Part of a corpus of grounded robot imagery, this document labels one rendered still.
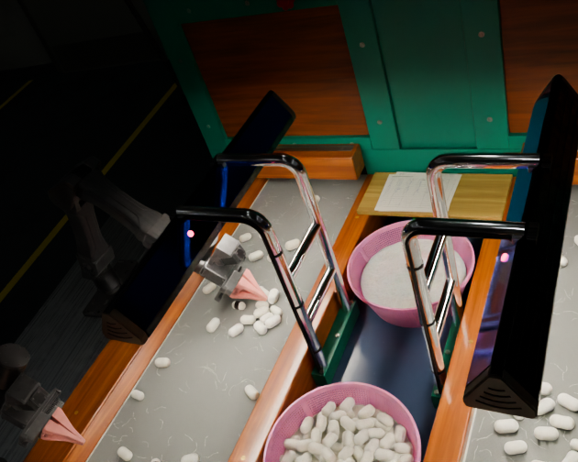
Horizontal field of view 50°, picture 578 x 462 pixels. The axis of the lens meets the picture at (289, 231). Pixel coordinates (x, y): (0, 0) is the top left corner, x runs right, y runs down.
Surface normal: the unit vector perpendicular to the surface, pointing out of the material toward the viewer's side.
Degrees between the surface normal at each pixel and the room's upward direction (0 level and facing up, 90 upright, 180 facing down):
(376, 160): 90
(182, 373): 0
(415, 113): 90
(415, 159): 90
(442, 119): 90
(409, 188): 0
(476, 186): 0
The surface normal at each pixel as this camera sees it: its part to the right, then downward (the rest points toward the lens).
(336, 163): -0.38, 0.68
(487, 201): -0.28, -0.74
